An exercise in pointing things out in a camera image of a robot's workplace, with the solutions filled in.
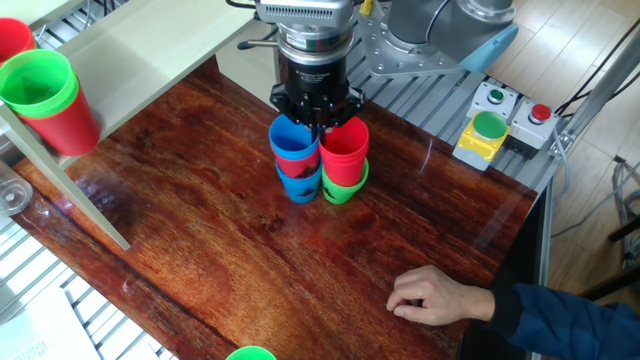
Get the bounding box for grey cable bundle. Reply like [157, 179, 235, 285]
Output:
[612, 155, 640, 271]

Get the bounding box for grey box red button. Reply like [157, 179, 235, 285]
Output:
[504, 97, 560, 160]

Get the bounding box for person's bare hand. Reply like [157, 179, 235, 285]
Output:
[385, 265, 496, 327]

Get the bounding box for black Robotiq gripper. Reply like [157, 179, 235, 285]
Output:
[269, 55, 366, 146]

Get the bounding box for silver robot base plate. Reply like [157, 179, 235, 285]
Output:
[349, 0, 464, 81]

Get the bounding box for green cup with black logo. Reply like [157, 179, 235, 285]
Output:
[321, 158, 371, 206]

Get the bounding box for black floor cables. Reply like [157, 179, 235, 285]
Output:
[554, 17, 640, 119]

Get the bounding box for white wrist-mounted box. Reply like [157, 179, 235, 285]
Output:
[254, 0, 357, 26]

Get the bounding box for aluminium frame post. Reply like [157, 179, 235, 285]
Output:
[549, 42, 640, 159]

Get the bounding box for left green plastic cup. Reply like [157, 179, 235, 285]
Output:
[224, 345, 278, 360]

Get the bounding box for light wooden shelf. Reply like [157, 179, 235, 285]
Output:
[0, 0, 284, 251]

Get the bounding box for green plastic cup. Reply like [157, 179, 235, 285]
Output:
[0, 48, 80, 120]
[224, 345, 278, 360]

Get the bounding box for black furniture leg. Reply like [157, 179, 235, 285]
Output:
[607, 214, 640, 245]
[589, 264, 640, 297]

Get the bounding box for yellow box big green button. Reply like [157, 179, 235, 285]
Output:
[452, 110, 511, 172]

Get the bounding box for red plastic cup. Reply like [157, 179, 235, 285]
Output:
[318, 116, 371, 188]
[0, 17, 37, 65]
[17, 87, 101, 157]

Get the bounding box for grey box small green button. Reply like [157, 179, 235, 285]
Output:
[466, 81, 520, 121]

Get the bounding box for blue plastic cup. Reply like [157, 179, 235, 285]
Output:
[268, 113, 321, 161]

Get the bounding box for white paper sheet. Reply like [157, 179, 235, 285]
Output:
[0, 284, 104, 360]

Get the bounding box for clear plastic cup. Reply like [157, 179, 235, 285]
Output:
[0, 159, 34, 217]

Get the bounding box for blue cup with black logo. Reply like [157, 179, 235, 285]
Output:
[275, 162, 324, 205]

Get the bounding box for blue-sleeved forearm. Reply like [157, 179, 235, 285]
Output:
[488, 283, 640, 360]

